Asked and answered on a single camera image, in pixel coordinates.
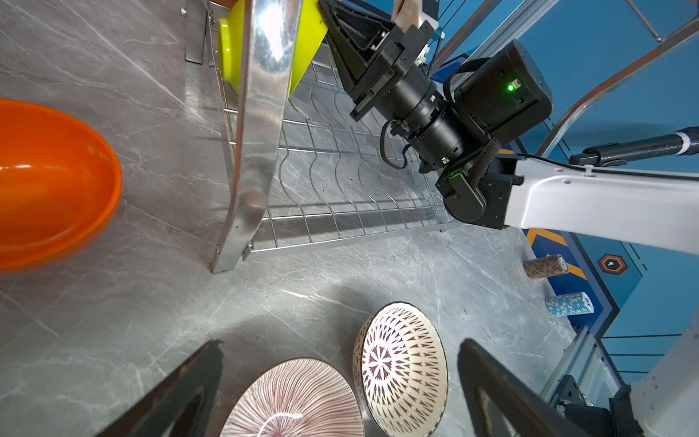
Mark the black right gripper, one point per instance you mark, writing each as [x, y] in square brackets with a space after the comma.
[376, 62]

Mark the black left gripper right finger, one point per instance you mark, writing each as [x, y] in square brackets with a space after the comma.
[498, 400]

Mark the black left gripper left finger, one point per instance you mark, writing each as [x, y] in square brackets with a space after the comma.
[181, 404]

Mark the lime green bowl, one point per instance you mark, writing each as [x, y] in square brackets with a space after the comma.
[311, 33]
[230, 44]

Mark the white maroon patterned bowl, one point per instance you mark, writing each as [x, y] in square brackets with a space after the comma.
[400, 371]

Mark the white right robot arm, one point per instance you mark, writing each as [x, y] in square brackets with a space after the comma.
[457, 132]

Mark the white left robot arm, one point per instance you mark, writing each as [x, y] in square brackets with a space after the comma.
[665, 403]

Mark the stainless steel dish rack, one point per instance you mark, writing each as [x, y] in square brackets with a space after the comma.
[270, 35]

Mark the pink striped ceramic bowl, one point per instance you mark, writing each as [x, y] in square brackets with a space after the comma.
[299, 397]

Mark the blue poker chip stack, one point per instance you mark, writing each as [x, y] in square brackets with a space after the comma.
[570, 304]

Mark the brown poker chip stack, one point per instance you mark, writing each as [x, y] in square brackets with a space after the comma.
[546, 267]

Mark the orange plastic bowl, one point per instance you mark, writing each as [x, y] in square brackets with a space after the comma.
[61, 183]

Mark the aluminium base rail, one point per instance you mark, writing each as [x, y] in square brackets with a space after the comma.
[584, 375]

